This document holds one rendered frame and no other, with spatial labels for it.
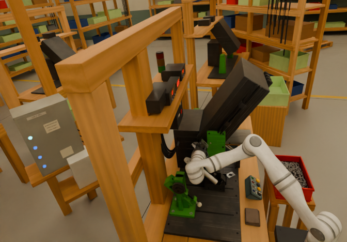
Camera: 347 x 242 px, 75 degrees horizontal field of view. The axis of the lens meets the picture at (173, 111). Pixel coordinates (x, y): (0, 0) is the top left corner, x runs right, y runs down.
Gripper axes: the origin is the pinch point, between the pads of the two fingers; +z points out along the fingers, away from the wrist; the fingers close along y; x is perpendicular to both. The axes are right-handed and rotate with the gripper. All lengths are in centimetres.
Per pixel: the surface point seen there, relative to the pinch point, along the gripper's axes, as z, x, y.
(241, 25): 357, -99, 47
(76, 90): -69, -10, 52
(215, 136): 10.8, -7.2, -3.0
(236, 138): 27.2, -12.2, -17.5
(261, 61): 317, -77, -26
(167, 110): -16.7, -6.6, 29.8
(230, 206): -3.6, 12.9, -38.2
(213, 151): 10.9, 0.6, -9.8
